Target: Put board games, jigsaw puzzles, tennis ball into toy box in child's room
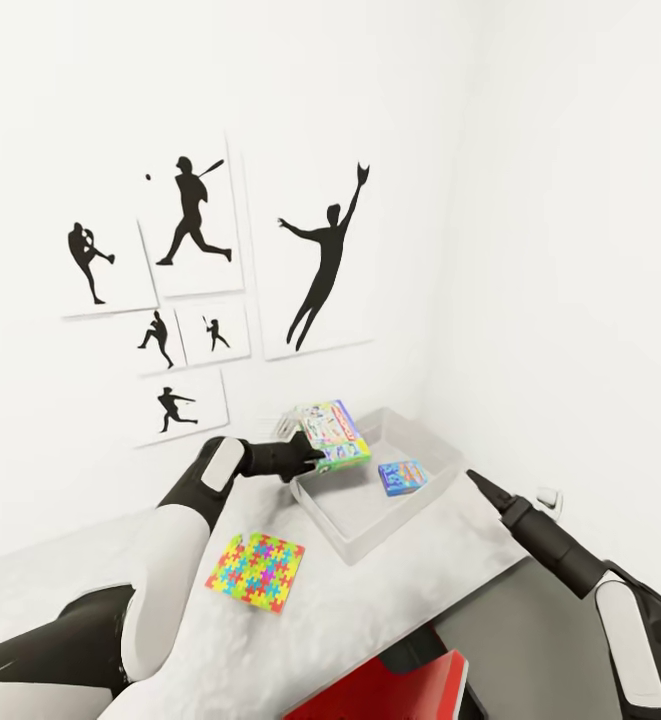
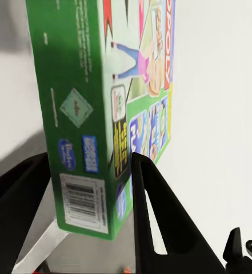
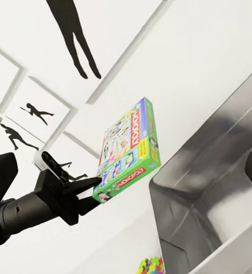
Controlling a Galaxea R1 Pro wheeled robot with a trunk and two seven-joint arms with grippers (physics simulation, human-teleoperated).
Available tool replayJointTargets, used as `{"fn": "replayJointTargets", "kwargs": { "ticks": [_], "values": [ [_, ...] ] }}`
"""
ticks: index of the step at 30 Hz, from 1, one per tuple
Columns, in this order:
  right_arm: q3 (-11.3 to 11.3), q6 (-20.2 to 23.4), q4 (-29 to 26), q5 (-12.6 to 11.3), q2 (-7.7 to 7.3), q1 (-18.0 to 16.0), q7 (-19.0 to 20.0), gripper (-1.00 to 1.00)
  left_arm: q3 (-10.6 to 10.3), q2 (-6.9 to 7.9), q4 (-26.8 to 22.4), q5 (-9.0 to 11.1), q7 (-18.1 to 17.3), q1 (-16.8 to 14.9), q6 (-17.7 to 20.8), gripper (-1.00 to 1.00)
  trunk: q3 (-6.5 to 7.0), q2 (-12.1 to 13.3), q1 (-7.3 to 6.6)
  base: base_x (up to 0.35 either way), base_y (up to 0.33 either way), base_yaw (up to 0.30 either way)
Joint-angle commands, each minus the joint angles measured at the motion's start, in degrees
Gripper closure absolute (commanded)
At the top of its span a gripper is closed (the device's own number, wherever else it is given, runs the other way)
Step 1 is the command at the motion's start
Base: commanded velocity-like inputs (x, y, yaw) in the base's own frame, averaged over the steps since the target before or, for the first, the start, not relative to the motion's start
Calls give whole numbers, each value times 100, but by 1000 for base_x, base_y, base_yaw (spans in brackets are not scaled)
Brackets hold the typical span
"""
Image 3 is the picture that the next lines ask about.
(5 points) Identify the board game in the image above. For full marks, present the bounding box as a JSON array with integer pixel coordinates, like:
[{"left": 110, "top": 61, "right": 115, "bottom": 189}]
[{"left": 92, "top": 96, "right": 161, "bottom": 204}]

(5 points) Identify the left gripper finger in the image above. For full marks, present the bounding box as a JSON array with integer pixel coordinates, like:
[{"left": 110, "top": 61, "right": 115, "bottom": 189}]
[
  {"left": 73, "top": 196, "right": 100, "bottom": 216},
  {"left": 60, "top": 177, "right": 102, "bottom": 209}
]

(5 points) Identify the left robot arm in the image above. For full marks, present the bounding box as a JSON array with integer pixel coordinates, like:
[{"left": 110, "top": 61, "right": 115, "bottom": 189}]
[{"left": 0, "top": 150, "right": 102, "bottom": 245}]

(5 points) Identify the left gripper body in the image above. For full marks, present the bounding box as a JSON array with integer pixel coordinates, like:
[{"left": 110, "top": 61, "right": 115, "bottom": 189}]
[{"left": 18, "top": 170, "right": 79, "bottom": 228}]

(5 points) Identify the jigsaw puzzle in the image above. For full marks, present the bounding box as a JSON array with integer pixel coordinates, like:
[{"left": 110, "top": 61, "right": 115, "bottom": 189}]
[{"left": 135, "top": 256, "right": 165, "bottom": 274}]

